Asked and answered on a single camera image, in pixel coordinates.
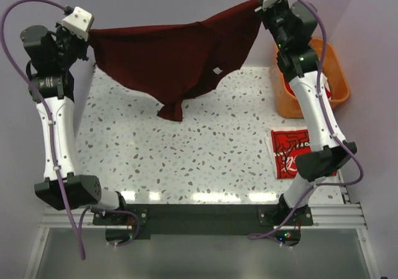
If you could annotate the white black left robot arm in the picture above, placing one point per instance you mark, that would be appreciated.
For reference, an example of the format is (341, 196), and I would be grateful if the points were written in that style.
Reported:
(65, 187)

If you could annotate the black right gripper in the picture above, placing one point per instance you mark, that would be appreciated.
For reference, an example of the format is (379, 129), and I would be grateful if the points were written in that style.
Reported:
(266, 15)

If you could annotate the orange plastic basket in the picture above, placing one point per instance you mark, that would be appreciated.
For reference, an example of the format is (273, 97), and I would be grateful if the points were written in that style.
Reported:
(287, 105)

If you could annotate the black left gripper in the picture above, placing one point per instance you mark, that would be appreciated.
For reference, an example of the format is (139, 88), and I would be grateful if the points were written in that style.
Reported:
(81, 46)

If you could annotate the white t shirt in basket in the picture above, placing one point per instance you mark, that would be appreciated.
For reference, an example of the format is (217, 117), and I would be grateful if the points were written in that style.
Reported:
(326, 87)

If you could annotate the bright red t shirt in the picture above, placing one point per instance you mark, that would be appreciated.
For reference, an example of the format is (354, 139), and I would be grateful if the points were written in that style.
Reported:
(288, 88)

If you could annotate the dark maroon t shirt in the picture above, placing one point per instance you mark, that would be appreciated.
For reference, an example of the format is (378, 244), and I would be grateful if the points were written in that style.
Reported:
(173, 63)

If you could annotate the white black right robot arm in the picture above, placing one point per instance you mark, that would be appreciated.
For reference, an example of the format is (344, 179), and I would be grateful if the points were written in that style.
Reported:
(292, 27)

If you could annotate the folded red coca-cola t shirt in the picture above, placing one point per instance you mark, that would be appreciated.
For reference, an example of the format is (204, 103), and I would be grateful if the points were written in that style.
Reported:
(287, 154)

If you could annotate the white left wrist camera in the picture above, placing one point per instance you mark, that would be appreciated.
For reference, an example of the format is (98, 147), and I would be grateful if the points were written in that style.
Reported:
(79, 22)

